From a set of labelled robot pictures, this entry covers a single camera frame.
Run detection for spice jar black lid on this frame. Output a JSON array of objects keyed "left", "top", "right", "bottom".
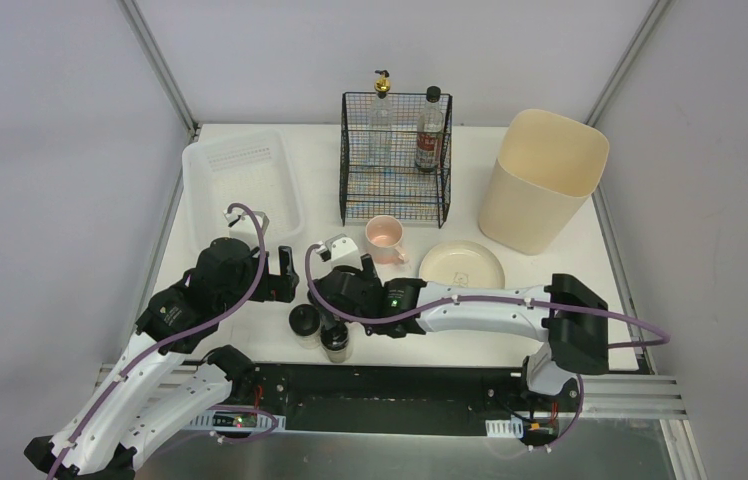
[
  {"left": 320, "top": 323, "right": 350, "bottom": 364},
  {"left": 288, "top": 304, "right": 321, "bottom": 349}
]

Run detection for glass bottle gold pourer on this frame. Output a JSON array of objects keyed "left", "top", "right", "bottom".
[{"left": 367, "top": 69, "right": 393, "bottom": 166}]

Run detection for dark sauce bottle black cap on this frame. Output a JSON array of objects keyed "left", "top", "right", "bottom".
[{"left": 415, "top": 86, "right": 445, "bottom": 173}]

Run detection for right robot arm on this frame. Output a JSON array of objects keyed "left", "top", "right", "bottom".
[{"left": 305, "top": 261, "right": 609, "bottom": 396}]

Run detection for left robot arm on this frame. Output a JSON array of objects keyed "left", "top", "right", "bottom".
[{"left": 24, "top": 238, "right": 299, "bottom": 479}]

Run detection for pink mug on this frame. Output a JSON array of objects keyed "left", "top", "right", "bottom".
[{"left": 365, "top": 215, "right": 408, "bottom": 265}]

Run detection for cream plate with bear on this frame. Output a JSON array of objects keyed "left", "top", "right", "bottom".
[{"left": 418, "top": 240, "right": 506, "bottom": 289}]

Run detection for white perforated plastic basket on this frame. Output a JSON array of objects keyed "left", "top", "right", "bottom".
[{"left": 182, "top": 129, "right": 305, "bottom": 253}]

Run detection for beige waste bin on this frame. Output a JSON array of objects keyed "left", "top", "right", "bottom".
[{"left": 478, "top": 109, "right": 610, "bottom": 255}]

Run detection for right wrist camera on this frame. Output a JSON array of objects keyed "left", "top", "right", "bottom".
[{"left": 316, "top": 234, "right": 362, "bottom": 270}]

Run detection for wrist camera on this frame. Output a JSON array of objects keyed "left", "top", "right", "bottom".
[
  {"left": 224, "top": 207, "right": 270, "bottom": 247},
  {"left": 316, "top": 234, "right": 362, "bottom": 270}
]

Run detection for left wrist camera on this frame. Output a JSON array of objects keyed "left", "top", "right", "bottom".
[{"left": 224, "top": 207, "right": 270, "bottom": 247}]

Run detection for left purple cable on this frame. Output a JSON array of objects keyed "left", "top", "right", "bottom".
[{"left": 45, "top": 202, "right": 268, "bottom": 480}]

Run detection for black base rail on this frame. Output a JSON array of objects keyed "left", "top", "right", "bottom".
[{"left": 231, "top": 363, "right": 580, "bottom": 437}]

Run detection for black wire rack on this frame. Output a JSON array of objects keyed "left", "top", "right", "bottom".
[{"left": 338, "top": 91, "right": 453, "bottom": 228}]

